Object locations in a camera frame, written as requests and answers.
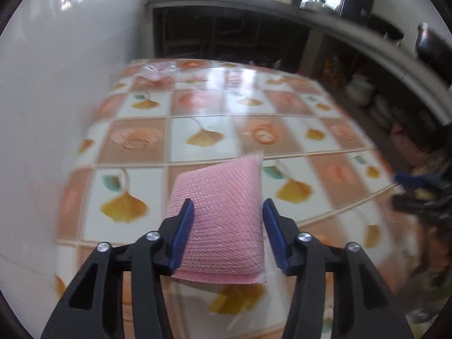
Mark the stack of bowls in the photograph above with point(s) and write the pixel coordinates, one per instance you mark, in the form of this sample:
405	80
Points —
359	89

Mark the clear crumpled plastic wrap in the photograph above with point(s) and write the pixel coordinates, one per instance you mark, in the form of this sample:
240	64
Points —
156	71

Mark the black cooking pot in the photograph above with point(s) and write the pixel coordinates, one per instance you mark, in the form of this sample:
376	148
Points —
429	42

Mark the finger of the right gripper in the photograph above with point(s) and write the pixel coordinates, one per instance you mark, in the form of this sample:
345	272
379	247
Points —
409	181

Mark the dark kitchen counter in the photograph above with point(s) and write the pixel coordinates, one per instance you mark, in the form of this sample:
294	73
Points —
424	82

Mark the black wok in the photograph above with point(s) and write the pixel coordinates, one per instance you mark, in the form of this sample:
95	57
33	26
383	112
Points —
384	28

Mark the pink scouring sponge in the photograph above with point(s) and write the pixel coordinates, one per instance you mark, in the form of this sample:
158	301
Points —
226	242

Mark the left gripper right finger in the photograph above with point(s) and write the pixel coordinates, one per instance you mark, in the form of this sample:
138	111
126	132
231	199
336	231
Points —
363	304

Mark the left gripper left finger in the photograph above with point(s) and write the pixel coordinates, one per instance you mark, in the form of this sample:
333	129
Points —
92	304

